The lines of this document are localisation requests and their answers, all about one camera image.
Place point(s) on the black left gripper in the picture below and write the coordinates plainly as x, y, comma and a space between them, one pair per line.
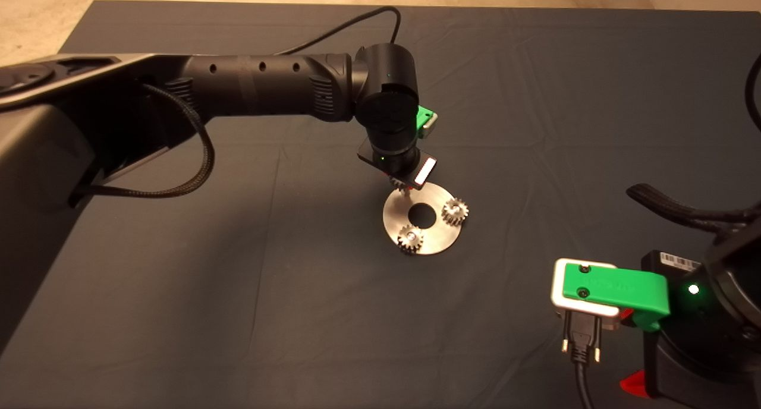
410, 170

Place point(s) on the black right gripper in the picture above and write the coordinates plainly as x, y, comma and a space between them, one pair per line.
701, 394

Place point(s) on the small steel planetary gear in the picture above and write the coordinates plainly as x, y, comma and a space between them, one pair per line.
410, 239
456, 210
398, 186

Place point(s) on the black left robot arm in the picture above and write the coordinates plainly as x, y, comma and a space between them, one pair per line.
261, 85

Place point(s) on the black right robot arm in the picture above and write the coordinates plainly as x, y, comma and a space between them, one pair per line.
734, 311

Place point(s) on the round metal carrier plate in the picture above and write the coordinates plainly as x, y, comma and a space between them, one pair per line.
440, 239

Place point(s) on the dark grey table cloth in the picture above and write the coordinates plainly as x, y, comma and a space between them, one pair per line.
535, 70

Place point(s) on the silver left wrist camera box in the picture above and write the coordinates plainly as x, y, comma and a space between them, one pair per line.
432, 123

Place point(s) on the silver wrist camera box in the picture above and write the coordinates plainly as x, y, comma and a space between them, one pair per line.
432, 123
559, 293

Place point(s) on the green left camera mount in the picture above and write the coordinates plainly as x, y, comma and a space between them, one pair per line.
424, 116

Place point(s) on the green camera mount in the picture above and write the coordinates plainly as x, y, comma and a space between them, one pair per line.
424, 116
618, 288

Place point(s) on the green right camera mount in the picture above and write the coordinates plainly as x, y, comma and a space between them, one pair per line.
618, 288

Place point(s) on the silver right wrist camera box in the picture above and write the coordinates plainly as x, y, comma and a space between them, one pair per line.
559, 293

